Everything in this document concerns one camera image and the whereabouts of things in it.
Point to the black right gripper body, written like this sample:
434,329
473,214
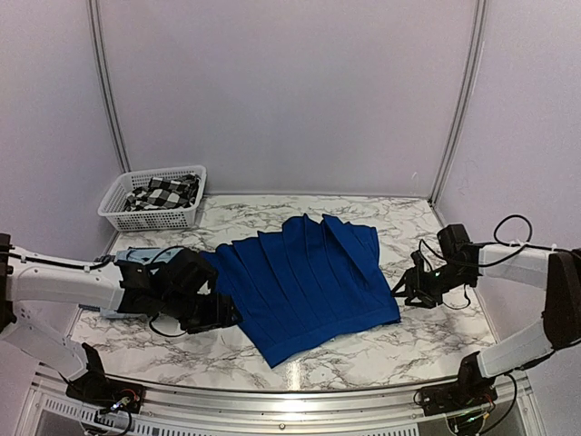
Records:
429,290

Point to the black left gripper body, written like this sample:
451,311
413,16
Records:
196,316

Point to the blue pleated skirt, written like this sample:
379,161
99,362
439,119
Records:
305,284

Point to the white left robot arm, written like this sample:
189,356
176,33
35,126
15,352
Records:
109,283

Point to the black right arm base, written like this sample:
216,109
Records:
469,389

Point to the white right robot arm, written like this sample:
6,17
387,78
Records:
531,297

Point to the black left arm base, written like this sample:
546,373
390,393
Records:
96,388

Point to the white plastic laundry basket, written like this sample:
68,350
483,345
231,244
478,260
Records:
113,205

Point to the folded light blue t-shirt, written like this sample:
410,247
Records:
143,255

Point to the black white checkered cloth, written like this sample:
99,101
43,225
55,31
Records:
164,193

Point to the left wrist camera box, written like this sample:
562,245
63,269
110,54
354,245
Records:
186,273

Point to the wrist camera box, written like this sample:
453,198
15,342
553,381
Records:
453,240
186,273

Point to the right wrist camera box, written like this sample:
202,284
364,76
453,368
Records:
453,240

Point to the aluminium front frame rail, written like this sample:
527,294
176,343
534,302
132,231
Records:
391,410

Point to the right aluminium wall post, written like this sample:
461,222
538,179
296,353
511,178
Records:
469,78

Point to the aluminium wall post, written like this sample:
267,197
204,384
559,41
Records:
95,21
469,78

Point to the left aluminium wall post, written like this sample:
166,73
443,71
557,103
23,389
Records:
95,21

